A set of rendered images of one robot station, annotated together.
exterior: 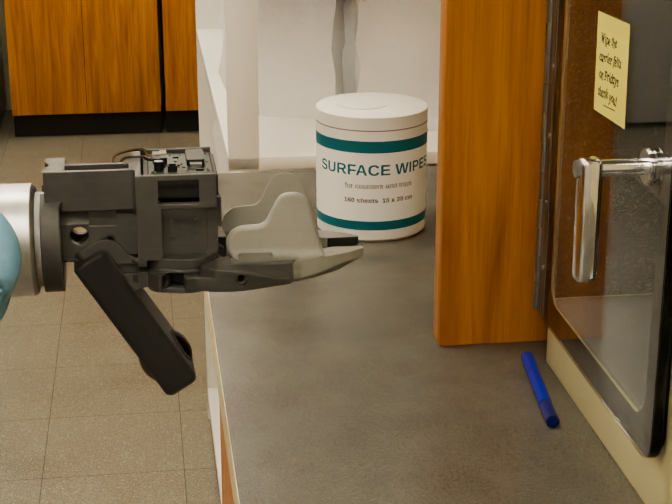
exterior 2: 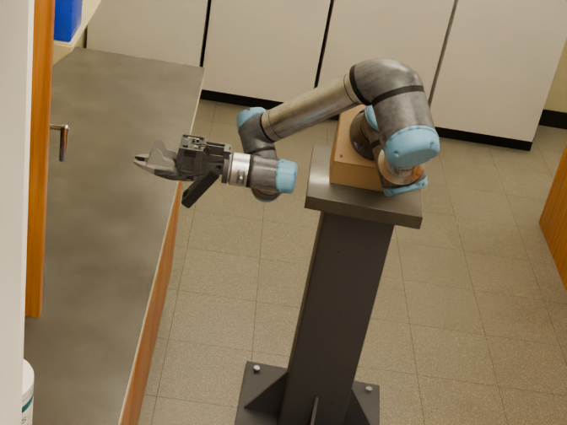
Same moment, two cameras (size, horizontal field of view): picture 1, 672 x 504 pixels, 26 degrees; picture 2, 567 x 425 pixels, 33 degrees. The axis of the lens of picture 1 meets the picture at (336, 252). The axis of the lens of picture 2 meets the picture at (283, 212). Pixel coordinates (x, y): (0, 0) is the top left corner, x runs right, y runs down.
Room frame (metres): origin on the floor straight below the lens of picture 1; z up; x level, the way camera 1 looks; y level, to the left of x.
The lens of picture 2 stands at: (2.82, 0.45, 2.20)
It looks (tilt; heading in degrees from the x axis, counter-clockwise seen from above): 30 degrees down; 183
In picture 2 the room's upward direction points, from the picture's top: 11 degrees clockwise
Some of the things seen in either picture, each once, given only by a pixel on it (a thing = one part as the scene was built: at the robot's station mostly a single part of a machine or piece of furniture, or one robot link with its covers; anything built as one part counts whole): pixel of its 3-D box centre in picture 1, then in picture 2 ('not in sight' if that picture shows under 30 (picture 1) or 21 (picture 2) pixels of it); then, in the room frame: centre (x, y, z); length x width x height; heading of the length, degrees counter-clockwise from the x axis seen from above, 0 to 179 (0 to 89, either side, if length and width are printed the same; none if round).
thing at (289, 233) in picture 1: (295, 233); (157, 151); (0.92, 0.03, 1.17); 0.09 x 0.03 x 0.06; 93
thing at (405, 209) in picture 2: not in sight; (364, 185); (0.39, 0.51, 0.92); 0.32 x 0.32 x 0.04; 4
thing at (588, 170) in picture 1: (609, 215); (56, 141); (0.97, -0.19, 1.17); 0.05 x 0.03 x 0.10; 97
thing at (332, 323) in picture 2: not in sight; (333, 315); (0.39, 0.51, 0.45); 0.48 x 0.48 x 0.90; 4
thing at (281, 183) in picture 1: (288, 214); (154, 159); (0.96, 0.03, 1.17); 0.09 x 0.03 x 0.06; 102
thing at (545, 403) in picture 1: (539, 387); not in sight; (1.17, -0.18, 0.95); 0.14 x 0.01 x 0.01; 2
